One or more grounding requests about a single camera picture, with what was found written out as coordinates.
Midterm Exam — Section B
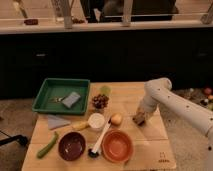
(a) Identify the wooden block eraser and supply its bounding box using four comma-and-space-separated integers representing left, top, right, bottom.
133, 114, 146, 126

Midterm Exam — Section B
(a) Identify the orange red bowl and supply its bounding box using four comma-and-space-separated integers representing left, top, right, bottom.
101, 130, 133, 163

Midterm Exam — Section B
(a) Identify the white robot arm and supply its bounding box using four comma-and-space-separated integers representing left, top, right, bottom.
133, 78, 213, 171

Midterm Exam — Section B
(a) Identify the dark maroon bowl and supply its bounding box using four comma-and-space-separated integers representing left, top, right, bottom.
58, 132, 86, 161

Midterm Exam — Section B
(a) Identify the bunch of dark grapes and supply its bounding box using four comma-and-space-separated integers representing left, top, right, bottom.
92, 94, 109, 109

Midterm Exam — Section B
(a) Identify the white round container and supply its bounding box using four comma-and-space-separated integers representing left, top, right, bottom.
88, 113, 105, 131

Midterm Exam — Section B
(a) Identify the yellow banana piece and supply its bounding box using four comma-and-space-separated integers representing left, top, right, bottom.
72, 121, 89, 131

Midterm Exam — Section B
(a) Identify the grey sponge block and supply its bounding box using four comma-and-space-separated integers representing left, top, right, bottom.
62, 92, 81, 108

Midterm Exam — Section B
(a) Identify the green plastic tray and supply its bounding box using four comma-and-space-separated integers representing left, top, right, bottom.
32, 78, 90, 116

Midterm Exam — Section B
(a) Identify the grey triangular cloth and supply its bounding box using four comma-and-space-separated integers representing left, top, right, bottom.
47, 115, 70, 130

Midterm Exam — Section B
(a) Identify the green cucumber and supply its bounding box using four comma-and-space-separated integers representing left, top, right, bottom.
36, 132, 59, 159

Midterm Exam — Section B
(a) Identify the black chair base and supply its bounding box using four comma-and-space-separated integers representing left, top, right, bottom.
0, 130, 29, 146

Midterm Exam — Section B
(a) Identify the dark red object on shelf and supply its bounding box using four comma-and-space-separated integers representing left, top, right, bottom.
24, 19, 38, 25

